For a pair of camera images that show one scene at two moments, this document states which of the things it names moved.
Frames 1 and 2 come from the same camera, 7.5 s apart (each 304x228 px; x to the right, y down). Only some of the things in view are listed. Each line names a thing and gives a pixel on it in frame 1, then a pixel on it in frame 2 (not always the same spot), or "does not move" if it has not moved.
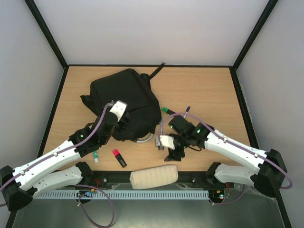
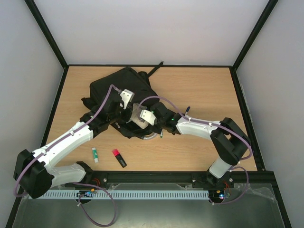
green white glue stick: x=95 y=156 does not move
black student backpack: x=136 y=90 does not move
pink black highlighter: x=121 y=161 does not move
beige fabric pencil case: x=150 y=177 to x=135 y=118
